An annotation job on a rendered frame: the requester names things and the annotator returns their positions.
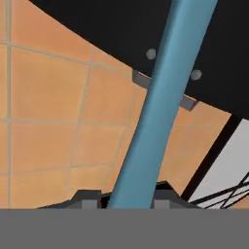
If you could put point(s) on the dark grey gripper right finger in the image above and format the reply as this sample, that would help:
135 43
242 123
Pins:
165 196

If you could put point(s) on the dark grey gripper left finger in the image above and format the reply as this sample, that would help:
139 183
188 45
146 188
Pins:
87 199

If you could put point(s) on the black pot with grey rivets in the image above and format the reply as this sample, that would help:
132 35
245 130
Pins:
97 26

